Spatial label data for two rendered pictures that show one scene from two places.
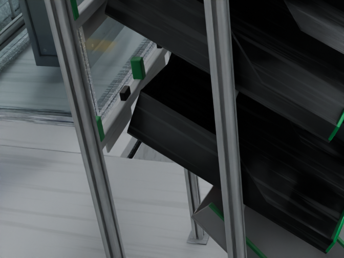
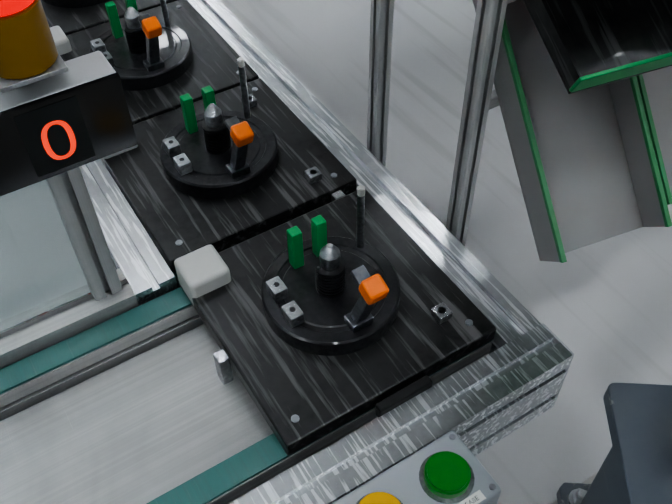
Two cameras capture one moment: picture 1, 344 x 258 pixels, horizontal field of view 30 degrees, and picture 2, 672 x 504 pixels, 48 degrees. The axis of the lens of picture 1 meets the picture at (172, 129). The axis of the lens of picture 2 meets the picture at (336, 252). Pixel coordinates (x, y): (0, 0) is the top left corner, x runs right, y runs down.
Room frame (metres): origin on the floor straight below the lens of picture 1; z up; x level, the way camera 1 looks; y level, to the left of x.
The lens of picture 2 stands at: (-0.01, -0.31, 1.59)
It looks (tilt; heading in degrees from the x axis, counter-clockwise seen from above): 49 degrees down; 37
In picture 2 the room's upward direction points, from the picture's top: 1 degrees counter-clockwise
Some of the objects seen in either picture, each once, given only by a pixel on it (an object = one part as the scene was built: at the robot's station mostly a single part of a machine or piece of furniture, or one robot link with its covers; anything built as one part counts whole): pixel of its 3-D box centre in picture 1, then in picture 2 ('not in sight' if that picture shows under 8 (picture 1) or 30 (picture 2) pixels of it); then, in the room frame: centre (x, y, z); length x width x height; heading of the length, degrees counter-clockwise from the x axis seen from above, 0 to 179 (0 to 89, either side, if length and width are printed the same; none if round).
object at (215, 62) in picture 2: not in sight; (136, 33); (0.56, 0.44, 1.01); 0.24 x 0.24 x 0.13; 68
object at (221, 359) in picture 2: not in sight; (223, 367); (0.25, 0.03, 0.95); 0.01 x 0.01 x 0.04; 68
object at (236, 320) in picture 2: not in sight; (331, 304); (0.37, -0.02, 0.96); 0.24 x 0.24 x 0.02; 68
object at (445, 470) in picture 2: not in sight; (446, 476); (0.27, -0.21, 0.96); 0.04 x 0.04 x 0.02
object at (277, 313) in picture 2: not in sight; (330, 292); (0.37, -0.02, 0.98); 0.14 x 0.14 x 0.02
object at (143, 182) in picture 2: not in sight; (215, 131); (0.47, 0.22, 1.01); 0.24 x 0.24 x 0.13; 68
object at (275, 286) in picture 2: not in sight; (277, 289); (0.33, 0.02, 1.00); 0.02 x 0.01 x 0.02; 68
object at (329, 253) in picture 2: not in sight; (329, 254); (0.37, -0.02, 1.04); 0.02 x 0.02 x 0.03
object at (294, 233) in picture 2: not in sight; (295, 247); (0.37, 0.03, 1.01); 0.01 x 0.01 x 0.05; 68
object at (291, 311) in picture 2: not in sight; (292, 314); (0.32, -0.01, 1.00); 0.02 x 0.01 x 0.02; 68
